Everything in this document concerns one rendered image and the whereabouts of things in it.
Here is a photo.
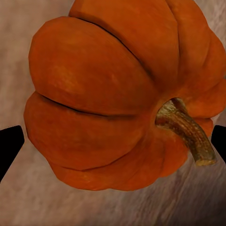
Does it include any pumpkin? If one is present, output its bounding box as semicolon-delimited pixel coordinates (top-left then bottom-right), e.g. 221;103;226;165
23;0;226;191

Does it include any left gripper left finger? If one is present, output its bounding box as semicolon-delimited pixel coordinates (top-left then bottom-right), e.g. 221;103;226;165
0;125;24;181

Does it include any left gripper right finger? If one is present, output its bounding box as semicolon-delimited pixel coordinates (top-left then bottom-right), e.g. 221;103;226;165
211;125;226;163

